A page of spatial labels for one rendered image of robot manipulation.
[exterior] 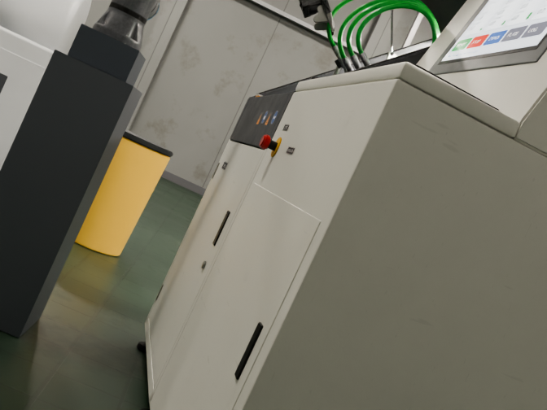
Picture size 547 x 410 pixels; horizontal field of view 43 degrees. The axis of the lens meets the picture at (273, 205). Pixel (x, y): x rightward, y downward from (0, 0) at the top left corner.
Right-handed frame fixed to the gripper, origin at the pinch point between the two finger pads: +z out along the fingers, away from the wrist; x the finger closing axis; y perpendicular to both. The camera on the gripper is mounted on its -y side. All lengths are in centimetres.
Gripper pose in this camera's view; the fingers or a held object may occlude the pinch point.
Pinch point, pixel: (334, 28)
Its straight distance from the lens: 223.4
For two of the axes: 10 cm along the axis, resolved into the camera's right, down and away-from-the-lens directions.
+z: 2.8, 9.2, -2.7
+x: -1.0, -2.5, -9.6
